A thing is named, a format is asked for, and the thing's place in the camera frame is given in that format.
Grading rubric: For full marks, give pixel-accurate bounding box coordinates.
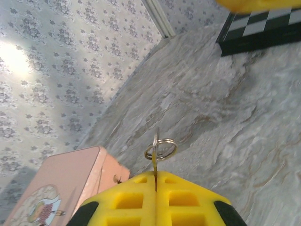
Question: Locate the pink tin box with cartoon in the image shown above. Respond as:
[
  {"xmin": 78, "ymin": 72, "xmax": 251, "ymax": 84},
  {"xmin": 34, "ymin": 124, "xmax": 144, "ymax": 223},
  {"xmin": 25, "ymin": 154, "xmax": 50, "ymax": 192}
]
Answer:
[{"xmin": 3, "ymin": 145, "xmax": 131, "ymax": 226}]

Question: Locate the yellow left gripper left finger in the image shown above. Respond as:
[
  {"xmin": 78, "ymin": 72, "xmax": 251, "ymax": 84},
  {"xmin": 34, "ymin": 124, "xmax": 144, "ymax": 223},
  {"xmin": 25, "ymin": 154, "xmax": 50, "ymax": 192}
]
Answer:
[{"xmin": 67, "ymin": 171, "xmax": 158, "ymax": 226}]

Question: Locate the aluminium frame corner post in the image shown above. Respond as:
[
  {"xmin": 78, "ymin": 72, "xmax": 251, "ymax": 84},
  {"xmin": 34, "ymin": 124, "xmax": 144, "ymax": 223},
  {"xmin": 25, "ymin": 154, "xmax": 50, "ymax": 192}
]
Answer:
[{"xmin": 143, "ymin": 0, "xmax": 175, "ymax": 38}]

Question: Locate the silver key ring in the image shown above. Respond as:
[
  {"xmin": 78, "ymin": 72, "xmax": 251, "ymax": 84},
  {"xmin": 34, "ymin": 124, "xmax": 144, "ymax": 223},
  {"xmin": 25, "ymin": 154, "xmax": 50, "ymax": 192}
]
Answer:
[{"xmin": 143, "ymin": 138, "xmax": 179, "ymax": 161}]

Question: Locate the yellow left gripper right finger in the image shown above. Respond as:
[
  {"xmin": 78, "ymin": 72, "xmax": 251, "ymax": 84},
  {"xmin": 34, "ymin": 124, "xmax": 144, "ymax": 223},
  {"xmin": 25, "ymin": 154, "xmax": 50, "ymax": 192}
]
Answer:
[{"xmin": 155, "ymin": 171, "xmax": 248, "ymax": 226}]

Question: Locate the black and white chessboard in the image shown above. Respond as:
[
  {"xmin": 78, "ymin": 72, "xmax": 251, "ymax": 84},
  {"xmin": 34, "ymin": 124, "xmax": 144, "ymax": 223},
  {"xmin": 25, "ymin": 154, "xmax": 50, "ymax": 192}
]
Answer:
[{"xmin": 215, "ymin": 6, "xmax": 301, "ymax": 57}]

